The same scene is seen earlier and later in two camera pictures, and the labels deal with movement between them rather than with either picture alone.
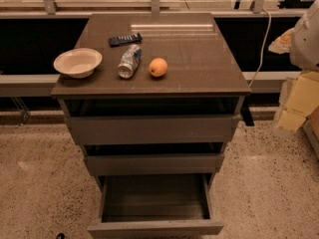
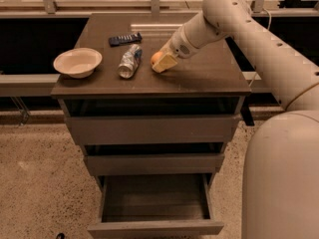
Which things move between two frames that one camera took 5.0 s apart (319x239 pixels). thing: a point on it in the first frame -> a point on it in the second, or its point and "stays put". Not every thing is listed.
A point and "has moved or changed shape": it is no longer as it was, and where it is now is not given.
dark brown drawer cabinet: x=155 y=119 stays put
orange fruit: x=158 y=67 has moved or changed shape
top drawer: x=158 y=129 stays put
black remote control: x=126 y=39 stays put
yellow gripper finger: x=282 y=44 -> x=166 y=62
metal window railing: x=222 y=0 stays put
